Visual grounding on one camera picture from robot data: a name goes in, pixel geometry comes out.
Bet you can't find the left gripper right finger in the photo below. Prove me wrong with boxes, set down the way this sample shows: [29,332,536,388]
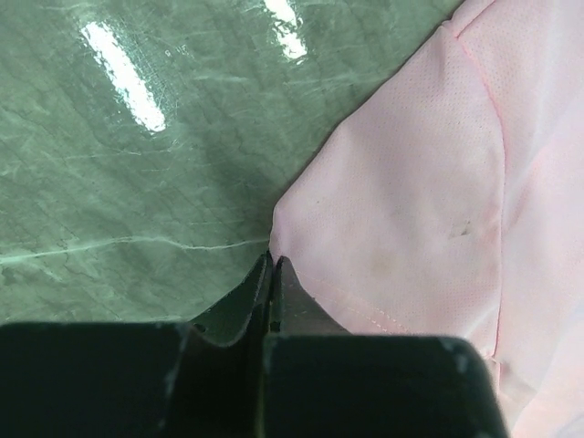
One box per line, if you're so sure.
[268,256,349,336]

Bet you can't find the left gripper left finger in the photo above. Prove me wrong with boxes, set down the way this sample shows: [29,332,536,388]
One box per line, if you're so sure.
[191,253,274,348]

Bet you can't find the pink t shirt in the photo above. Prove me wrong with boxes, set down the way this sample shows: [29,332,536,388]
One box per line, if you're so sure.
[270,1,583,437]

